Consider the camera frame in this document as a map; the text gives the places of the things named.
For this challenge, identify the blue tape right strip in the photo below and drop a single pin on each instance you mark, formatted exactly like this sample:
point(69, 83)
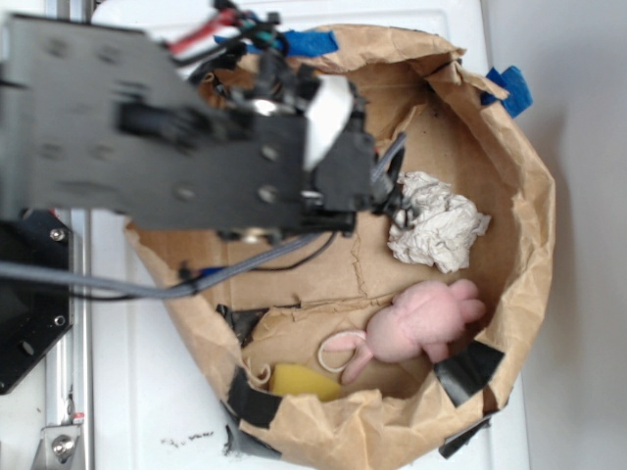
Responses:
point(519, 97)

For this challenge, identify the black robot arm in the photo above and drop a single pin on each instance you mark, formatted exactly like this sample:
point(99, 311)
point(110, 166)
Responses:
point(215, 131)

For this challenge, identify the crumpled white paper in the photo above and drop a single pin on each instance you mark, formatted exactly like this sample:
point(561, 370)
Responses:
point(443, 225)

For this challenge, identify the yellow sponge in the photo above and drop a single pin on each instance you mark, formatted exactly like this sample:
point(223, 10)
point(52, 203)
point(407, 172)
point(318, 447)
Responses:
point(289, 379)

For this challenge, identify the blue tape strip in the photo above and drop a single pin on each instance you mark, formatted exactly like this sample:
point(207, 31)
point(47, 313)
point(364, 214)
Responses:
point(519, 97)
point(309, 43)

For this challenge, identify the black tape lower left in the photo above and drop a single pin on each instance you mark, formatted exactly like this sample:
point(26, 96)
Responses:
point(247, 403)

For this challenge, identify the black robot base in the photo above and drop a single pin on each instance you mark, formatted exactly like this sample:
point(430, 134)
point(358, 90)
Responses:
point(32, 319)

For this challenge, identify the aluminium rail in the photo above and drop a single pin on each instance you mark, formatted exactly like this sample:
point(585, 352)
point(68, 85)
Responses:
point(68, 366)

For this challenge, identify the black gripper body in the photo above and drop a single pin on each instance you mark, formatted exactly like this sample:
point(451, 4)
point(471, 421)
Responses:
point(305, 163)

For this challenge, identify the black tape lower right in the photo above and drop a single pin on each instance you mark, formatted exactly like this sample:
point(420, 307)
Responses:
point(468, 372)

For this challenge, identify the metal corner bracket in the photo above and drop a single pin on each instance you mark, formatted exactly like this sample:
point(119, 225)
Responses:
point(60, 448)

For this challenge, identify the blue tape top strip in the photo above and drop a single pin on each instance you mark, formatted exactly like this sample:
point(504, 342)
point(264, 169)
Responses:
point(309, 43)

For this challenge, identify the pink plush bunny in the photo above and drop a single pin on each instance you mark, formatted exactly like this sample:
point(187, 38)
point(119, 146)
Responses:
point(424, 318)

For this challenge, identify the black tape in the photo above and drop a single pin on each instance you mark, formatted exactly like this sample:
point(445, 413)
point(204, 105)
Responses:
point(247, 403)
point(468, 372)

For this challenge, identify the brown paper bag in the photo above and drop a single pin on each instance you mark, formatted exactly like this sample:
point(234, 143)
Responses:
point(415, 84)

